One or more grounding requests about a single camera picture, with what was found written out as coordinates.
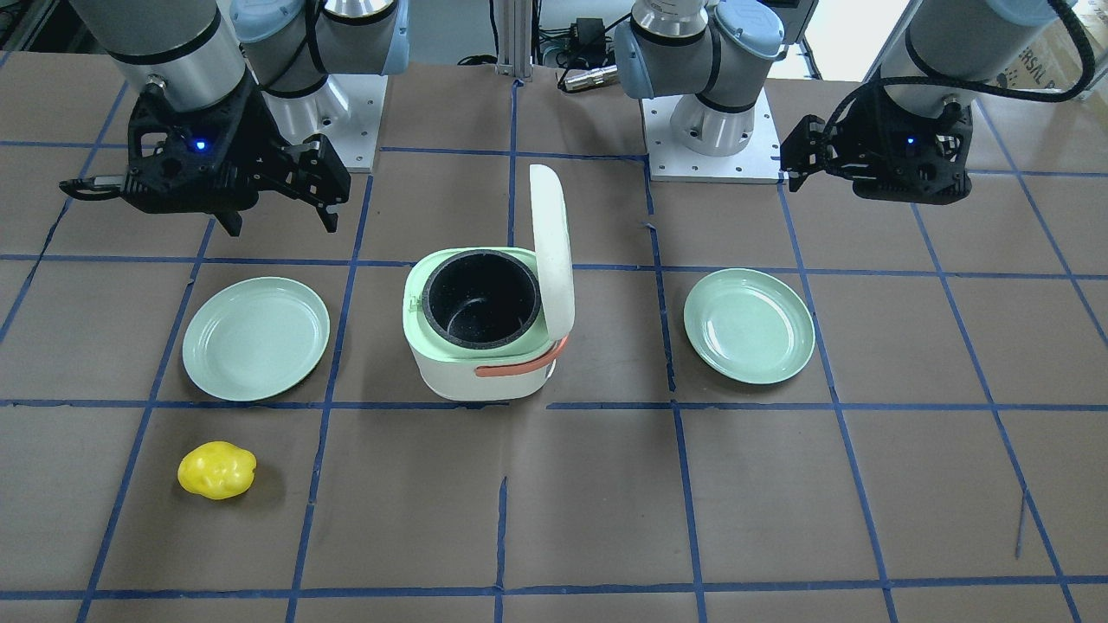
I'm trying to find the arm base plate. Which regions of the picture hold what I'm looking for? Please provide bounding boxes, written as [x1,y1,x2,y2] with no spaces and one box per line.
[261,74,390,174]
[640,91,783,184]

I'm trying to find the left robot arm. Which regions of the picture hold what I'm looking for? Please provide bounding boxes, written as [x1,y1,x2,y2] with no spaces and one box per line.
[557,1,1099,202]

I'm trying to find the aluminium frame post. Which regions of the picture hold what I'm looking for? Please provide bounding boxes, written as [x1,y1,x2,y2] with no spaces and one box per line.
[492,1,538,83]

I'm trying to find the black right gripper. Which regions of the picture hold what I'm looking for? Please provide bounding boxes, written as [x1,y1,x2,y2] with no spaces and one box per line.
[121,74,351,238]

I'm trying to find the white rice cooker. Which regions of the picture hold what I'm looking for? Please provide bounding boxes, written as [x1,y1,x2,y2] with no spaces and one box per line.
[401,164,577,402]

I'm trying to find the green plate near left arm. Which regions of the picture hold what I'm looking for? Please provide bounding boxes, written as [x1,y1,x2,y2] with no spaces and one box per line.
[683,268,815,385]

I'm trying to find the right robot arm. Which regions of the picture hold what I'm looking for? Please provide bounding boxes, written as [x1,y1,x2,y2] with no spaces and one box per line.
[59,1,410,236]

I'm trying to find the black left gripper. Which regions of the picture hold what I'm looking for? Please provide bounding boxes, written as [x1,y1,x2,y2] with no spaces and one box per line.
[780,86,974,205]

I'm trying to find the black power adapter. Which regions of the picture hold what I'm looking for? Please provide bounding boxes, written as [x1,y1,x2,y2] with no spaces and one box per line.
[570,17,606,52]

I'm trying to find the yellow bell pepper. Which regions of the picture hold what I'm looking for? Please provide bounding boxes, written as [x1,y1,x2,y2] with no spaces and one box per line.
[177,440,257,500]

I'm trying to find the green plate near right arm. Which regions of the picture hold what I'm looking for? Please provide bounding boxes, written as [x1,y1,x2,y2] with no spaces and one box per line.
[182,277,330,402]

